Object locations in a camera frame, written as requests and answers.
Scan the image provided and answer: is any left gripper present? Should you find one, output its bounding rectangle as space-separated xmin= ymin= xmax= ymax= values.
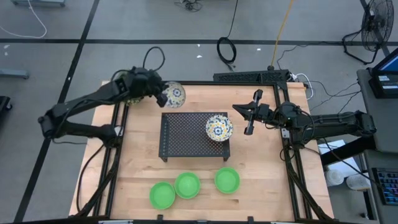
xmin=123 ymin=66 xmax=169 ymax=108

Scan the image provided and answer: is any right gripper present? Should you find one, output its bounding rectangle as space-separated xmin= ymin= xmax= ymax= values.
xmin=232 ymin=89 xmax=278 ymax=136

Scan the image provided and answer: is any green plastic mini bowl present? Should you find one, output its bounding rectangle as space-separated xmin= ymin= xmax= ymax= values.
xmin=214 ymin=167 xmax=241 ymax=195
xmin=149 ymin=181 xmax=177 ymax=210
xmin=174 ymin=172 xmax=201 ymax=200

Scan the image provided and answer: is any black perforated metal rack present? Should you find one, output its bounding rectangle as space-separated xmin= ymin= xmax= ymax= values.
xmin=158 ymin=111 xmax=231 ymax=162

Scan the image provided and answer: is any white round container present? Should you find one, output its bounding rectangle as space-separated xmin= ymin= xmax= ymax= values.
xmin=325 ymin=169 xmax=345 ymax=187
xmin=346 ymin=174 xmax=371 ymax=191

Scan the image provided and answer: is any white paper sheet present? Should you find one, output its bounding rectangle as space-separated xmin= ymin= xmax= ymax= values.
xmin=317 ymin=139 xmax=361 ymax=179

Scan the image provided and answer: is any grey desk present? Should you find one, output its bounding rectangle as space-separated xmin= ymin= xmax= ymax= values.
xmin=356 ymin=68 xmax=398 ymax=224

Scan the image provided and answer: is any black computer monitor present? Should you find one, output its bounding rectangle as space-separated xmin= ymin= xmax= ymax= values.
xmin=368 ymin=47 xmax=398 ymax=100

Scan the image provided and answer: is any grey furniture foot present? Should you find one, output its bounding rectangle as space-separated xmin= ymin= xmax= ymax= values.
xmin=0 ymin=68 xmax=30 ymax=80

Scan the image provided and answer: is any black floor fan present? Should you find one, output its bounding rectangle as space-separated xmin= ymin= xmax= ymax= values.
xmin=341 ymin=0 xmax=396 ymax=65

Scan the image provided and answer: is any grey furniture base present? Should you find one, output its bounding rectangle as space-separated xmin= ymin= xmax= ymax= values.
xmin=11 ymin=0 xmax=67 ymax=7

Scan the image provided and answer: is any black floor object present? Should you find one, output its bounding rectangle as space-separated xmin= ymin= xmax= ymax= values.
xmin=0 ymin=95 xmax=13 ymax=121

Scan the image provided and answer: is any black keyboard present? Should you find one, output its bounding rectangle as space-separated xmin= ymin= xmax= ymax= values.
xmin=372 ymin=167 xmax=398 ymax=206

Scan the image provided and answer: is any black perforated bracket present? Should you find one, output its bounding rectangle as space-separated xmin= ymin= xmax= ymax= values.
xmin=213 ymin=69 xmax=290 ymax=83

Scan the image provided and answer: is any black aluminium table frame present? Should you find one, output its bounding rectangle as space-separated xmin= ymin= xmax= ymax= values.
xmin=74 ymin=80 xmax=335 ymax=224

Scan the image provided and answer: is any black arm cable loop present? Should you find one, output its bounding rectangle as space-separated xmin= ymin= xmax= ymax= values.
xmin=142 ymin=46 xmax=166 ymax=73

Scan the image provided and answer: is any black coiled cable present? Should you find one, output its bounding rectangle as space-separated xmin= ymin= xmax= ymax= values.
xmin=216 ymin=0 xmax=239 ymax=72

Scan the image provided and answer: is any white cable bundle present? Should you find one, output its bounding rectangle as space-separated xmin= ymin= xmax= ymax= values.
xmin=290 ymin=73 xmax=314 ymax=101

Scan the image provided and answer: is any yellow hanging cable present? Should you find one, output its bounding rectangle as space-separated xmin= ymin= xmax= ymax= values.
xmin=269 ymin=0 xmax=295 ymax=70

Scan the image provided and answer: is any black cable tangle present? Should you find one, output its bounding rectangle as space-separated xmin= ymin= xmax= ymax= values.
xmin=174 ymin=0 xmax=203 ymax=13

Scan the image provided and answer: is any white floor cable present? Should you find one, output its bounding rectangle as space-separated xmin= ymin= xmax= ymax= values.
xmin=0 ymin=0 xmax=48 ymax=40

